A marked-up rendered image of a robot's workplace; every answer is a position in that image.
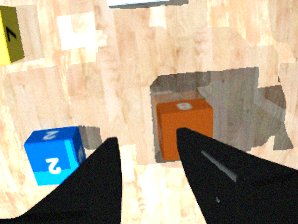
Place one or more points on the white block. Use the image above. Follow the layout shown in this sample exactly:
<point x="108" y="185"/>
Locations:
<point x="133" y="3"/>

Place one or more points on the orange block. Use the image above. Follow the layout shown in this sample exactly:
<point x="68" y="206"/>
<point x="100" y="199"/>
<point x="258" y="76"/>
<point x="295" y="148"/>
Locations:
<point x="193" y="114"/>

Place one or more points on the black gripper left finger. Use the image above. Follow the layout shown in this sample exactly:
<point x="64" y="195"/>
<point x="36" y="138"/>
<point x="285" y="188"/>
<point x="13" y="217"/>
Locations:
<point x="91" y="195"/>

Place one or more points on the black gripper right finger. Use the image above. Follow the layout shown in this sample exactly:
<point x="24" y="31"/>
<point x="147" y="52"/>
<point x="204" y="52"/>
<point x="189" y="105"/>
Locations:
<point x="233" y="187"/>

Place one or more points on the blue block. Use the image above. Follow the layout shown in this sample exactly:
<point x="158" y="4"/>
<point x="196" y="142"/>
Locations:
<point x="54" y="154"/>

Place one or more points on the yellow digit block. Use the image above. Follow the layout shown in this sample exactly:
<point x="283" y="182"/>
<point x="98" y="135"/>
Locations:
<point x="10" y="44"/>

